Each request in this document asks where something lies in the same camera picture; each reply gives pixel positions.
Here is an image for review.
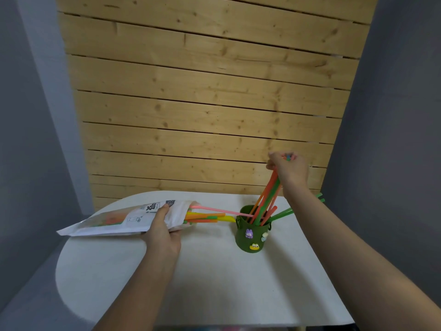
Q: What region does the person's left hand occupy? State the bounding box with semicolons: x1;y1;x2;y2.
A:
140;203;182;261

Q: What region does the person's right hand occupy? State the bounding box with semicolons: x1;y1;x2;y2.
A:
266;151;311;199

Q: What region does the white plastic straw packet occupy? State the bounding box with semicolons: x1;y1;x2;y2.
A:
57;200;197;237

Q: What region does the bundle of colourful straws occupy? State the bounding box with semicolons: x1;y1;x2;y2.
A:
246;153;326;226
88;204;255;227

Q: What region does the dark green cup with charms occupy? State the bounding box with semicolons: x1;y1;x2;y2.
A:
235;205;273;254

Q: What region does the person's right forearm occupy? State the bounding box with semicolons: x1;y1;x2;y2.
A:
282;184;441;331

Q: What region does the person's left forearm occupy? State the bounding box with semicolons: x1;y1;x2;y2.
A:
91;253;180;331

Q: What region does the wooden plank panel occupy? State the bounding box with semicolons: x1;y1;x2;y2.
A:
55;0;379;211

